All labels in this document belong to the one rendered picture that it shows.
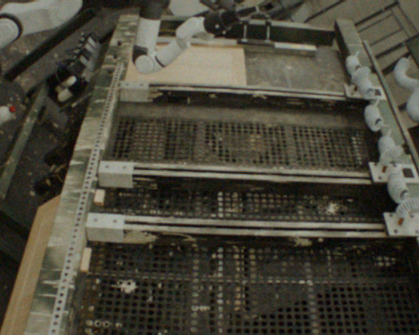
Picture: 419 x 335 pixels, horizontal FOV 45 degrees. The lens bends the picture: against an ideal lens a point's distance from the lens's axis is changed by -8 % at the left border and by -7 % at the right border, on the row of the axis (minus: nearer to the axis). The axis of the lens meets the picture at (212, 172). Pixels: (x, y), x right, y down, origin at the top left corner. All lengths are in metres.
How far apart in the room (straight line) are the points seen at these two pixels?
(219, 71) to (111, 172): 0.89
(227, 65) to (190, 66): 0.18
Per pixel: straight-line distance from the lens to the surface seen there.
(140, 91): 2.33
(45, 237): 2.40
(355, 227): 1.81
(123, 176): 1.91
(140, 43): 2.14
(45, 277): 1.66
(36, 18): 2.48
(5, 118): 2.94
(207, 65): 2.60
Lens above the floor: 2.00
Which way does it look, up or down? 23 degrees down
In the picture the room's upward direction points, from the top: 63 degrees clockwise
